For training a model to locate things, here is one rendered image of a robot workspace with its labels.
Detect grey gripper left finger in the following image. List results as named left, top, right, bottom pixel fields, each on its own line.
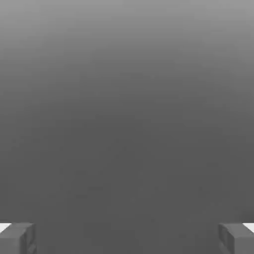
left=0, top=222, right=38, bottom=254

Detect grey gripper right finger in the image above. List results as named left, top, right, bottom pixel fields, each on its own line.
left=217, top=222, right=254, bottom=254

